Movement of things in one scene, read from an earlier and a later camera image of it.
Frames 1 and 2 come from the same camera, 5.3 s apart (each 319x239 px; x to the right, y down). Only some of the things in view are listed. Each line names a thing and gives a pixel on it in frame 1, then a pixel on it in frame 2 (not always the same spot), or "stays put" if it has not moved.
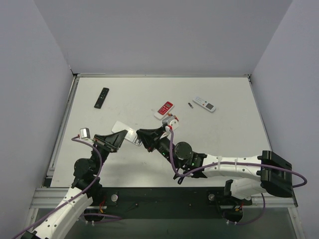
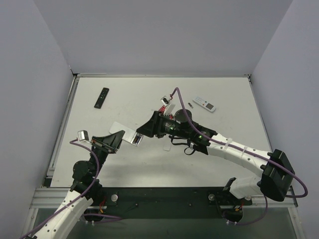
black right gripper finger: x=147 y=137 to x=151 y=128
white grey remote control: x=131 y=135 stays put
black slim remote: x=101 y=97 stays put
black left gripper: x=102 y=143 stays put
